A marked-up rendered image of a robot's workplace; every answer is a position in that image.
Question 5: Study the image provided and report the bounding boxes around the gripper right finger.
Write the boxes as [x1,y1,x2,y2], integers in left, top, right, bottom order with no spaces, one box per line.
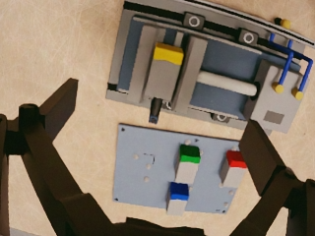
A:
[229,119,315,236]

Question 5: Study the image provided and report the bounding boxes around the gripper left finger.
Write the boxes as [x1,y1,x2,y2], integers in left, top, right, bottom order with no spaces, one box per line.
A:
[0,78,122,236]

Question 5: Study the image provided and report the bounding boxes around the grey block with green end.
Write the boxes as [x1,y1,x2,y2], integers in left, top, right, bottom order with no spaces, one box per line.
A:
[174,145,201,184]

